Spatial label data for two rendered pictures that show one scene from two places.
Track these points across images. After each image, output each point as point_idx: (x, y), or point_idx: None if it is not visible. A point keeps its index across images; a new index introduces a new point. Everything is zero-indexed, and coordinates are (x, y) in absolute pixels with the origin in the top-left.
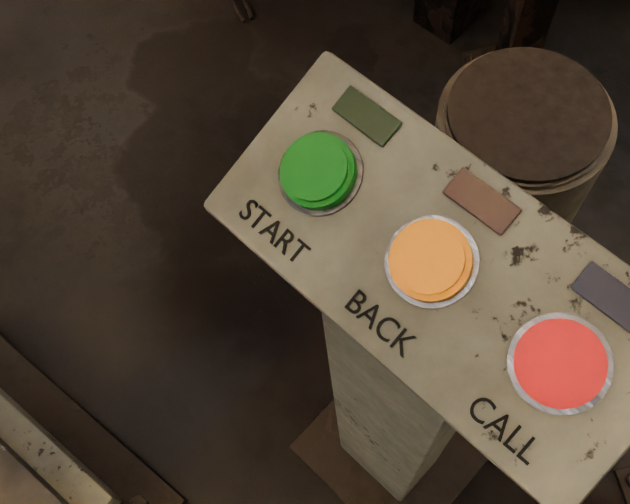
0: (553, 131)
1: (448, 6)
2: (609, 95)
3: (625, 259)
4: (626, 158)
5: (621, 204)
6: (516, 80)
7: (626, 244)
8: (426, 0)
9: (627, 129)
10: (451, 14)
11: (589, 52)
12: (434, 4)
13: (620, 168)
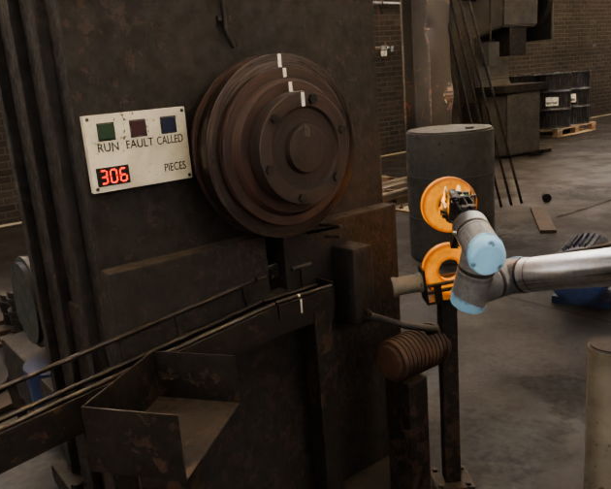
0: None
1: (428, 474)
2: (461, 454)
3: (546, 459)
4: (495, 453)
5: (519, 457)
6: (602, 344)
7: (539, 458)
8: (418, 485)
9: (479, 451)
10: (429, 477)
11: (435, 456)
12: (422, 482)
13: (500, 455)
